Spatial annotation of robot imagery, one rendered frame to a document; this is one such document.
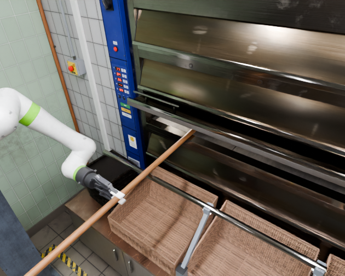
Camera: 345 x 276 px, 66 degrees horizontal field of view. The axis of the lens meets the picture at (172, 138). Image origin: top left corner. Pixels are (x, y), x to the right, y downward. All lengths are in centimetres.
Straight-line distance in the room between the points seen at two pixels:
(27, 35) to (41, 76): 30
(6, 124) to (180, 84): 84
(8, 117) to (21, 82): 106
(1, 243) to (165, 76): 133
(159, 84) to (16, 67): 109
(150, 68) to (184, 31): 34
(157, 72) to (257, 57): 60
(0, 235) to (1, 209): 17
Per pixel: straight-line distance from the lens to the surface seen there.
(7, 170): 244
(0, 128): 120
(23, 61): 223
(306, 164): 118
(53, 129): 140
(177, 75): 147
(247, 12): 119
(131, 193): 191
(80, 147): 146
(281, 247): 121
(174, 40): 139
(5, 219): 180
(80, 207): 216
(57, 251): 120
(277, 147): 127
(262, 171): 148
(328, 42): 114
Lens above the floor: 215
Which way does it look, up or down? 37 degrees down
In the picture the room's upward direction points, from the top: 2 degrees counter-clockwise
